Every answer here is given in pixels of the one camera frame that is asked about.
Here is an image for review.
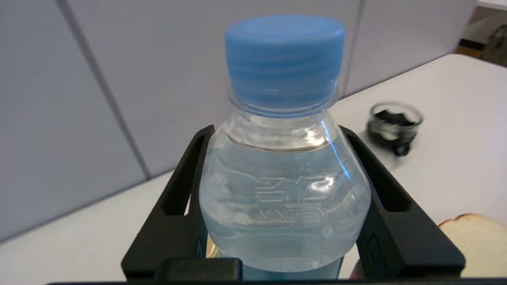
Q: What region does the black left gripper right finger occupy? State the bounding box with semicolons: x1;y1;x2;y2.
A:
340;125;466;278

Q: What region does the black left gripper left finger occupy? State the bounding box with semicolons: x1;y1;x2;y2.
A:
120;124;217;280

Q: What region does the clear water bottle blue cap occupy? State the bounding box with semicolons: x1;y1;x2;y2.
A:
198;15;373;281

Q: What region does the white bread slice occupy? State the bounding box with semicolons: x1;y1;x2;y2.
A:
437;213;507;278

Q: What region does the glass bowl with black contents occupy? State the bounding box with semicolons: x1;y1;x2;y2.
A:
366;102;424;157

